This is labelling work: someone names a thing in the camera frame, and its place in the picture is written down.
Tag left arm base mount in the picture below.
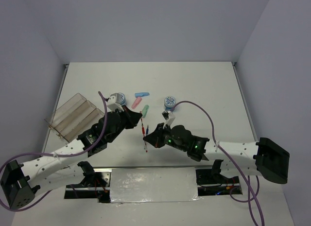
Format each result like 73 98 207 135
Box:
64 161 111 203

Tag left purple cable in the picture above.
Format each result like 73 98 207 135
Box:
0 91 109 212

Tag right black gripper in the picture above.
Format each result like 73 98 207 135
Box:
144 122 188 152

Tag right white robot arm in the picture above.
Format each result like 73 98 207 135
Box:
144 123 290 184

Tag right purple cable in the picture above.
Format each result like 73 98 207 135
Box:
173 101 265 226

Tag white base cover plate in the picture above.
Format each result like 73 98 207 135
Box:
110 167 200 203

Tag purple cable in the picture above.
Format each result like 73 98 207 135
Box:
173 101 265 226
0 91 109 212

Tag blue slime jar right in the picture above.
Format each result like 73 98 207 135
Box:
164 96 177 112

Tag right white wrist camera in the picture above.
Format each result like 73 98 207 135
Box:
162 111 175 129

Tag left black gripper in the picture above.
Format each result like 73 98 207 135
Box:
107 104 142 143

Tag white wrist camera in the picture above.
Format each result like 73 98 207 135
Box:
106 93 123 112
162 111 175 129

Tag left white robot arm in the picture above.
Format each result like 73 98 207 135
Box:
0 106 142 212

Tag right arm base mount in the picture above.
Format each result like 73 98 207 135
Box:
195 167 242 197

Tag red pen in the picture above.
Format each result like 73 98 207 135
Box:
140 117 148 153

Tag blue translucent eraser case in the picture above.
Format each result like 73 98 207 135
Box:
135 92 150 98

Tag blue slime jar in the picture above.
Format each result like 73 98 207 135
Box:
164 96 177 112
118 93 126 105

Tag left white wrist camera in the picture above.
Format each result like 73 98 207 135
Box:
106 93 123 112

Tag clear brown three-compartment organizer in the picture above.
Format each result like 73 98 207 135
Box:
45 93 104 143

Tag blue slime jar left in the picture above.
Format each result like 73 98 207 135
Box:
118 93 126 105

